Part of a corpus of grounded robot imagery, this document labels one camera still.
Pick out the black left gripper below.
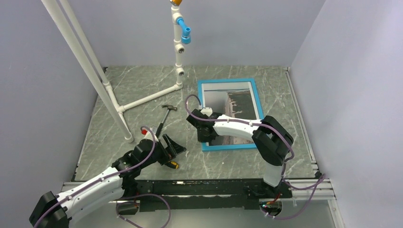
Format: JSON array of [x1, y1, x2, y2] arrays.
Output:
[[140, 133, 186, 168]]

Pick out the blue picture frame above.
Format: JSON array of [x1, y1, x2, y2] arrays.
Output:
[[198, 78, 264, 152]]

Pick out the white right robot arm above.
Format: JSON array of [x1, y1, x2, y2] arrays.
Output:
[[186, 109, 294, 197]]

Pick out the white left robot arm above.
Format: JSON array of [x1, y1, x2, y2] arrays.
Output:
[[29, 134, 187, 228]]

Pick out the coastal landscape photo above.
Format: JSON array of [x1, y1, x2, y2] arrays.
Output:
[[203, 90, 258, 146]]

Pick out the steel claw hammer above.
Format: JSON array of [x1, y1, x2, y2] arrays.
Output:
[[155, 104, 177, 138]]

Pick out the blue pipe fitting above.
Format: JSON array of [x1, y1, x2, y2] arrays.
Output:
[[176, 17, 191, 45]]

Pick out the white pvc pipe stand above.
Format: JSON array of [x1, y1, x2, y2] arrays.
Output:
[[42, 0, 186, 143]]

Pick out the orange pipe cap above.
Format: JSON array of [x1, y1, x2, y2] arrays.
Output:
[[170, 0, 182, 7]]

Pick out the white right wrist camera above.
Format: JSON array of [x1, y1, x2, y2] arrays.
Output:
[[200, 107, 213, 116]]

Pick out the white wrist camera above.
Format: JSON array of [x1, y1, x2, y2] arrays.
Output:
[[141, 126, 158, 139], [200, 107, 213, 116]]

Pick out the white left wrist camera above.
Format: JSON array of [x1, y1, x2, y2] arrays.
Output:
[[141, 126, 158, 139]]

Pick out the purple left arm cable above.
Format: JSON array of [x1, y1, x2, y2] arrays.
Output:
[[33, 126, 172, 228]]

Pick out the aluminium table edge rail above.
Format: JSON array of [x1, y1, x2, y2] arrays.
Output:
[[283, 67, 336, 201]]

